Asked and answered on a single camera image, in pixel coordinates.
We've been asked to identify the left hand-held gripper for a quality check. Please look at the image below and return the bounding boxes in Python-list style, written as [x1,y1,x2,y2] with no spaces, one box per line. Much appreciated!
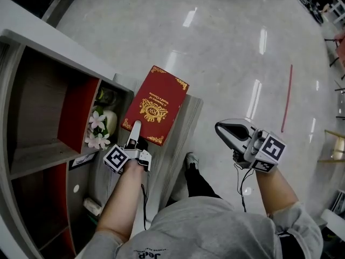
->
[103,120,153,175]

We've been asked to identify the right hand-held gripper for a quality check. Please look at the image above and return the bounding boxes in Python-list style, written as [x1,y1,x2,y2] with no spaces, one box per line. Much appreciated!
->
[215,118,287,174]

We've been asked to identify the red book with gold ornament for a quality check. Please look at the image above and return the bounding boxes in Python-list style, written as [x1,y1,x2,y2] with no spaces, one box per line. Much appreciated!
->
[120,65,190,147]

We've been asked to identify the grey wooden shelf unit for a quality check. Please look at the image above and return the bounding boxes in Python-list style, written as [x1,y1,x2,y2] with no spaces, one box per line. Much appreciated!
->
[0,28,135,259]

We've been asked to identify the person's right forearm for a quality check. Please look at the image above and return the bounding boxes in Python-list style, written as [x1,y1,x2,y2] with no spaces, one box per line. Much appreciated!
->
[254,167,300,218]

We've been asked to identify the person's left forearm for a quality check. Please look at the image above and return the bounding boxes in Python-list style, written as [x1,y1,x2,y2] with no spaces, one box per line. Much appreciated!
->
[95,159,145,244]

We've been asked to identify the white flowers in white pot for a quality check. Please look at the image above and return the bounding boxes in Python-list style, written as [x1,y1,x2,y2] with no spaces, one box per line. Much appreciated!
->
[84,108,119,151]

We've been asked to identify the clear glass vase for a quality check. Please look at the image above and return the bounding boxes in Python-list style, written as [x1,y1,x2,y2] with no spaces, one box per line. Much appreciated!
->
[94,87,117,108]

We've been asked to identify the person's white shoe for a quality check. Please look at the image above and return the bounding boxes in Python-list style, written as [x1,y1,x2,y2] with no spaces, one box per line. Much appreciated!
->
[184,152,200,170]

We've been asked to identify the framed deer picture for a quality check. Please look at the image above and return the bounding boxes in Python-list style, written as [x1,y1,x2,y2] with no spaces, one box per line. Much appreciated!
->
[68,152,98,172]

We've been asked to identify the person's black trouser leg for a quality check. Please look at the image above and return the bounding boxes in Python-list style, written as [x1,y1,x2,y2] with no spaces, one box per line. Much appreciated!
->
[184,162,222,199]

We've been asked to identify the small white packet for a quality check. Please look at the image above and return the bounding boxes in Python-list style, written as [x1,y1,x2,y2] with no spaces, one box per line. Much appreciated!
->
[82,197,102,215]

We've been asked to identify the yellow wooden chair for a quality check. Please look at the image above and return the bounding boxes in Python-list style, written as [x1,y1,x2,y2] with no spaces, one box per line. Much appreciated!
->
[317,129,345,163]

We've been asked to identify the person's grey sweatshirt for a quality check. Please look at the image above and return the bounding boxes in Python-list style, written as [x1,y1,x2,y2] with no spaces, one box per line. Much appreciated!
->
[80,195,324,259]

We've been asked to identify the black framed pink chair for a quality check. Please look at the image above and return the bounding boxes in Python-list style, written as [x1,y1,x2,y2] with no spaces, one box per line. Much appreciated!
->
[324,31,345,70]

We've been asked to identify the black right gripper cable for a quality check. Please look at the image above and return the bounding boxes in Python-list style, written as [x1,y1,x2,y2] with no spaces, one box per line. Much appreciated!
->
[233,162,256,213]

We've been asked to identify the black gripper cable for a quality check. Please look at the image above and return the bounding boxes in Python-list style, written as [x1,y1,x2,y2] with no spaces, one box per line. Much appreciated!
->
[233,162,256,213]
[141,183,149,231]

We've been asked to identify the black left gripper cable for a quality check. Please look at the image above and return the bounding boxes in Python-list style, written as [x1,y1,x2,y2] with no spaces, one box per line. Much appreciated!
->
[141,183,149,231]

